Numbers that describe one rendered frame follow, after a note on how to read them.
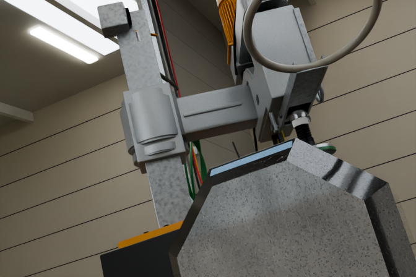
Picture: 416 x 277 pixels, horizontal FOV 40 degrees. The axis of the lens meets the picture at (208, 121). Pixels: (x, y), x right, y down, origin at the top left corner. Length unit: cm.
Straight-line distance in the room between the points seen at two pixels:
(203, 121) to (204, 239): 124
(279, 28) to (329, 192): 101
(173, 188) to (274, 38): 96
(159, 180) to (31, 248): 648
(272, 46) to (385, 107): 498
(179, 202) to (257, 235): 113
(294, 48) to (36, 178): 725
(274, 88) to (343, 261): 95
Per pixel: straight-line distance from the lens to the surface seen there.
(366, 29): 211
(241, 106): 313
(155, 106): 302
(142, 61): 321
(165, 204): 296
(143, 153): 299
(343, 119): 748
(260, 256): 188
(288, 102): 239
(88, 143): 891
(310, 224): 182
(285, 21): 261
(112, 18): 325
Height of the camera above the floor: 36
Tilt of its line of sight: 18 degrees up
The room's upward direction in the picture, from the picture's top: 15 degrees counter-clockwise
